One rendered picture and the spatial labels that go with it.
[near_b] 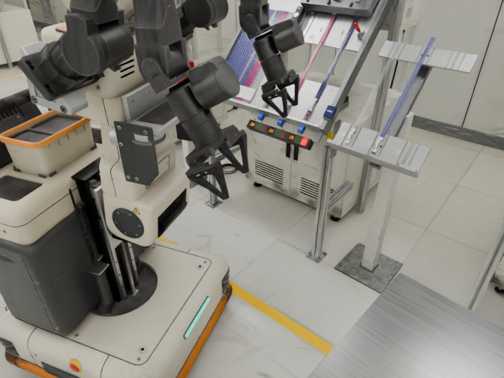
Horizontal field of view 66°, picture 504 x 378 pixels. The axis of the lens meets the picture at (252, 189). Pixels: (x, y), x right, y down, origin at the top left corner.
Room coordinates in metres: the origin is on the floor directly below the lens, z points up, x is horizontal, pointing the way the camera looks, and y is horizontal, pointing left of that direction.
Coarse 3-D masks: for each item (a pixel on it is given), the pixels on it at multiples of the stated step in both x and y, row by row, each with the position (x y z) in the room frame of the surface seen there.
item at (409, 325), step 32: (416, 288) 0.55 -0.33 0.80; (384, 320) 0.47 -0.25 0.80; (416, 320) 0.47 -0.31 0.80; (448, 320) 0.47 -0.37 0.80; (480, 320) 0.47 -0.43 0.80; (352, 352) 0.40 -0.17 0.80; (384, 352) 0.40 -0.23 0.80; (416, 352) 0.40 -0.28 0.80; (448, 352) 0.40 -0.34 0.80; (480, 352) 0.40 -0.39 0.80
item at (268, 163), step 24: (312, 72) 2.61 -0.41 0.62; (360, 96) 2.15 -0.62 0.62; (264, 120) 2.08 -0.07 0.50; (336, 120) 1.81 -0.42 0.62; (384, 120) 2.03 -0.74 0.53; (264, 144) 2.08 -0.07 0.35; (288, 144) 1.97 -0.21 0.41; (264, 168) 2.07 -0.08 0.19; (288, 168) 1.96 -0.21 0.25; (312, 168) 1.86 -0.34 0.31; (336, 168) 1.77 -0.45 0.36; (360, 168) 1.86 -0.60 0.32; (288, 192) 1.96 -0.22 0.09; (312, 192) 1.85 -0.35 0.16; (336, 216) 1.75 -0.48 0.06
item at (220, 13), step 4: (216, 0) 1.10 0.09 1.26; (220, 0) 1.12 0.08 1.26; (184, 4) 1.11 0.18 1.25; (216, 4) 1.09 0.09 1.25; (220, 4) 1.11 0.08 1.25; (224, 4) 1.13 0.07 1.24; (184, 8) 1.11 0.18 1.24; (220, 8) 1.10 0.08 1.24; (224, 8) 1.12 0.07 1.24; (220, 12) 1.10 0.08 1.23; (224, 12) 1.13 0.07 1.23; (220, 16) 1.11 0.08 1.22; (216, 20) 1.10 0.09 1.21; (212, 24) 1.13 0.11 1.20; (216, 24) 1.14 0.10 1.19; (208, 28) 1.09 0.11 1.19
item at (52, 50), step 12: (48, 48) 0.73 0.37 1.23; (60, 48) 0.71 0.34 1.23; (24, 60) 0.71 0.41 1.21; (36, 60) 0.73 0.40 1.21; (48, 60) 0.71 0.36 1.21; (60, 60) 0.70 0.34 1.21; (24, 72) 0.70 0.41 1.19; (36, 72) 0.71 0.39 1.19; (48, 72) 0.71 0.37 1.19; (60, 72) 0.71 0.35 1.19; (72, 72) 0.71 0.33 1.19; (36, 84) 0.70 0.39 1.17; (48, 84) 0.70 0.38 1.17; (60, 84) 0.71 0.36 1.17; (72, 84) 0.72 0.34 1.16; (84, 84) 0.77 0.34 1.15; (48, 96) 0.69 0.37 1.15; (60, 96) 0.71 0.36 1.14
